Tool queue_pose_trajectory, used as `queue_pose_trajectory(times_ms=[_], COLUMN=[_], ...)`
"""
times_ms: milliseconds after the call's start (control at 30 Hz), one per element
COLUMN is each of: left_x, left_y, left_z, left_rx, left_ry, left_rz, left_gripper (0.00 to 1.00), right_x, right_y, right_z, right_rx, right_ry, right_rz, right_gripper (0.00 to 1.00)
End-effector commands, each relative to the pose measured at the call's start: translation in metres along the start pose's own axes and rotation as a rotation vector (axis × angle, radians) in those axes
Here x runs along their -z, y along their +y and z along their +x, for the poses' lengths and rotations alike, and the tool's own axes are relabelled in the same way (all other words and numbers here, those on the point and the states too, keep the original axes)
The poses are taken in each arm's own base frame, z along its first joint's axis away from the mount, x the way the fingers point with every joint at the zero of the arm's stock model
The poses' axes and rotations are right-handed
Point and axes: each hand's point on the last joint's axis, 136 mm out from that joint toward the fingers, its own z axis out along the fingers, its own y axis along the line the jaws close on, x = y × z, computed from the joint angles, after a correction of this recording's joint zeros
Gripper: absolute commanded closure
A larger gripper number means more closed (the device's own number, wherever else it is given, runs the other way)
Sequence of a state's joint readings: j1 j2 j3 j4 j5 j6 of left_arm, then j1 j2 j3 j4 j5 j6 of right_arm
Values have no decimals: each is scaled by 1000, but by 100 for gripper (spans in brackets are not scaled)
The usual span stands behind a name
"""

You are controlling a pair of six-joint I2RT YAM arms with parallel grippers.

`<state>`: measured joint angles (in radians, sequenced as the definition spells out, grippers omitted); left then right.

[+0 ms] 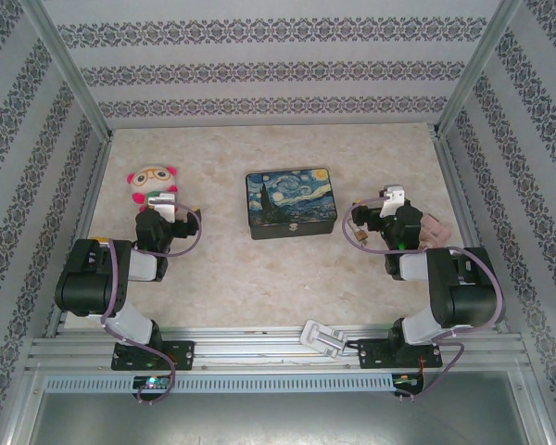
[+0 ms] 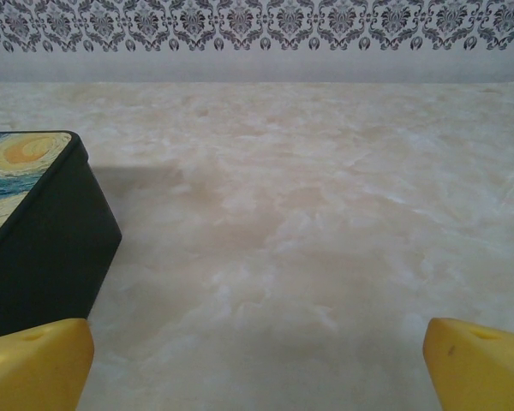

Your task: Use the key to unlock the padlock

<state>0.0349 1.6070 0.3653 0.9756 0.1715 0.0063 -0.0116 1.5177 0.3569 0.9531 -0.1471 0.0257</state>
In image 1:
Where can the pink pencil sharpener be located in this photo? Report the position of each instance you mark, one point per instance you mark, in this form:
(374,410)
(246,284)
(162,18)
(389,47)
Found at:
(435,229)

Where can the controller circuit board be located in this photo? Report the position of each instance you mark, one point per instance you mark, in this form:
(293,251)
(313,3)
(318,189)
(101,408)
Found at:
(408,380)
(152,381)

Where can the aluminium side rail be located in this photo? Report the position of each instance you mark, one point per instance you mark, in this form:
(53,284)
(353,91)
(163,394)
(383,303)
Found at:
(454,185)
(84,222)

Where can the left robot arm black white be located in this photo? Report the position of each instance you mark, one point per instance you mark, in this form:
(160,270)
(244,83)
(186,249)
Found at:
(88,287)

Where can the aluminium corner post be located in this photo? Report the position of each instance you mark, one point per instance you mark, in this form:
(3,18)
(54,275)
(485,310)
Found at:
(65,60)
(478,60)

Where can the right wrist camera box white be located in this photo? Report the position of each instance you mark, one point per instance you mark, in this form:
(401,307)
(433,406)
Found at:
(394,194)

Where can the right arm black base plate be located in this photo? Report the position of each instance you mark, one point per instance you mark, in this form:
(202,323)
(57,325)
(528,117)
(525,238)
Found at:
(373,354)

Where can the yellow marker pen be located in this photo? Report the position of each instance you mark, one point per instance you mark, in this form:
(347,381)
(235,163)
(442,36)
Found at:
(99,239)

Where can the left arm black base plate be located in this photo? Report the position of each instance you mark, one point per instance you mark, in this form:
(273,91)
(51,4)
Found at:
(183,354)

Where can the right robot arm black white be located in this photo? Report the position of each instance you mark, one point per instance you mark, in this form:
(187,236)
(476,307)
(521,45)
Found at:
(468,296)

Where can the starry night tin box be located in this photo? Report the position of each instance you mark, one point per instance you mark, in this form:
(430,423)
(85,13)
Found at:
(292,199)

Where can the grey sheet metal panel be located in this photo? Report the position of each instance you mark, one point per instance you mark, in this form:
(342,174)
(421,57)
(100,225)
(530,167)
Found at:
(278,422)

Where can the left controller circuit board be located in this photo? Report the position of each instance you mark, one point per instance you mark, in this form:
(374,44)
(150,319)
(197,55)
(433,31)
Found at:
(152,381)

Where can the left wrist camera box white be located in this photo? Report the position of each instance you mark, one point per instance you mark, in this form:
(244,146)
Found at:
(162,206)

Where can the right controller circuit board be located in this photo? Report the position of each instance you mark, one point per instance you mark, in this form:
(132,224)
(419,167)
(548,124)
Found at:
(408,380)

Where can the aluminium front rail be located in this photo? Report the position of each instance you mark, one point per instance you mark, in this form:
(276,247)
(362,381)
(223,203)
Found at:
(259,350)

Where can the white plastic clamp bracket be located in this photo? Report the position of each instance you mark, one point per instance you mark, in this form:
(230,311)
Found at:
(317,336)

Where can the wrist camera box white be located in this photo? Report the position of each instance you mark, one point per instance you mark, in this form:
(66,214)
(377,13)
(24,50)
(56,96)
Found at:
(162,206)
(394,194)

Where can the pink green plush toy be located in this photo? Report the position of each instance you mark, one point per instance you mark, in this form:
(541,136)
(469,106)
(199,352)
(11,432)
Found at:
(150,178)

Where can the small brass padlock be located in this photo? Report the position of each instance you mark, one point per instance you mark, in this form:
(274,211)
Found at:
(362,235)

